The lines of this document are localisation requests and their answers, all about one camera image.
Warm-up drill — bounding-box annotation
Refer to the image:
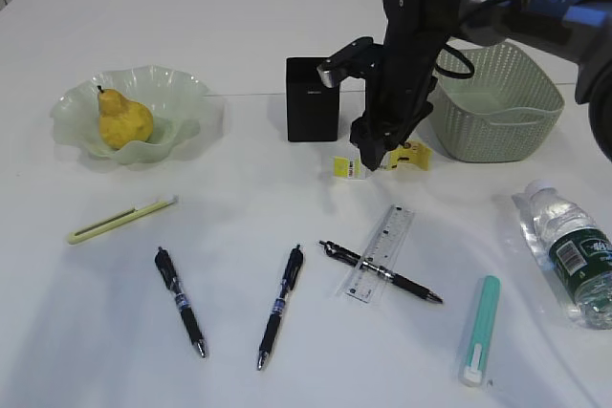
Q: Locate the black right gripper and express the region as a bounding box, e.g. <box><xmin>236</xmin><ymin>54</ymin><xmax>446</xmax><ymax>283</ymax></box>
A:
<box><xmin>351</xmin><ymin>0</ymin><xmax>470</xmax><ymax>171</ymax></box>

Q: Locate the yellow white waste paper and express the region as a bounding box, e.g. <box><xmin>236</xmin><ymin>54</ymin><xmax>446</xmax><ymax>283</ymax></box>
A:
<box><xmin>332</xmin><ymin>140</ymin><xmax>432</xmax><ymax>180</ymax></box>

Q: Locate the clear plastic water bottle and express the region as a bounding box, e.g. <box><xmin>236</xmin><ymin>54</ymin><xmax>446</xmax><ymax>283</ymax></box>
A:
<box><xmin>513</xmin><ymin>180</ymin><xmax>611</xmax><ymax>330</ymax></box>

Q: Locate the yellow pear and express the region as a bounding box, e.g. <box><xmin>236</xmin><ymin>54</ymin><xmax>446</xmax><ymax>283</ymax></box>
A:
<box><xmin>98</xmin><ymin>85</ymin><xmax>154</xmax><ymax>150</ymax></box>

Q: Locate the blue black right robot arm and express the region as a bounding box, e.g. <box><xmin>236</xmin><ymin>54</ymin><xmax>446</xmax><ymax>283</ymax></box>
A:
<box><xmin>350</xmin><ymin>0</ymin><xmax>611</xmax><ymax>170</ymax></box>

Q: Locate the black square pen holder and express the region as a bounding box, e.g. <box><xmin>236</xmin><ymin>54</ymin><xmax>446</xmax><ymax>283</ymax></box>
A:
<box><xmin>286</xmin><ymin>57</ymin><xmax>340</xmax><ymax>142</ymax></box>

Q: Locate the clear plastic ruler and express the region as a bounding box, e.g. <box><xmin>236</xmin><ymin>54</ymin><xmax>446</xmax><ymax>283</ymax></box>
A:
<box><xmin>343</xmin><ymin>204</ymin><xmax>414</xmax><ymax>303</ymax></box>

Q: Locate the blue black gel pen middle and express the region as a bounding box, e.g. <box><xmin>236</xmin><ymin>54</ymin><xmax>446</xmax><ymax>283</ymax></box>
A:
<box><xmin>256</xmin><ymin>245</ymin><xmax>304</xmax><ymax>371</ymax></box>

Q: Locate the black gel pen on ruler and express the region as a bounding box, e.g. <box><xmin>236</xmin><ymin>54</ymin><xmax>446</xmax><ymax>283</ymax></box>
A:
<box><xmin>319</xmin><ymin>241</ymin><xmax>444</xmax><ymax>304</ymax></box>

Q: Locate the green woven plastic basket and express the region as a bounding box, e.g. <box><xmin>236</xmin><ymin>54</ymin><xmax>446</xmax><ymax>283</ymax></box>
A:
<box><xmin>428</xmin><ymin>42</ymin><xmax>564</xmax><ymax>163</ymax></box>

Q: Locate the pale green wavy glass plate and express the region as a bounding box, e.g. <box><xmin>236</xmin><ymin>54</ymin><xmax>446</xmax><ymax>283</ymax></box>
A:
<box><xmin>51</xmin><ymin>65</ymin><xmax>224</xmax><ymax>164</ymax></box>

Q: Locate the black gel pen left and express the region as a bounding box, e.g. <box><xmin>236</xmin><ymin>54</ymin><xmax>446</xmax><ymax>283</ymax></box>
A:
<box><xmin>154</xmin><ymin>247</ymin><xmax>208</xmax><ymax>358</ymax></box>

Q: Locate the teal white utility knife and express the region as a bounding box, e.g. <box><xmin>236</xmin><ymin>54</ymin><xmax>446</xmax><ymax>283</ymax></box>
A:
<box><xmin>459</xmin><ymin>275</ymin><xmax>501</xmax><ymax>387</ymax></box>

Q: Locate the yellow-green utility knife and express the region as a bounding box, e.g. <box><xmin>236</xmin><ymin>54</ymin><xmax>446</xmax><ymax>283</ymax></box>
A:
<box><xmin>66</xmin><ymin>195</ymin><xmax>179</xmax><ymax>246</ymax></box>

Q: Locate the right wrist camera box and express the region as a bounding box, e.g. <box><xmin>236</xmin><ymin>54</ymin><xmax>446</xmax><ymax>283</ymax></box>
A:
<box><xmin>317</xmin><ymin>36</ymin><xmax>380</xmax><ymax>88</ymax></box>

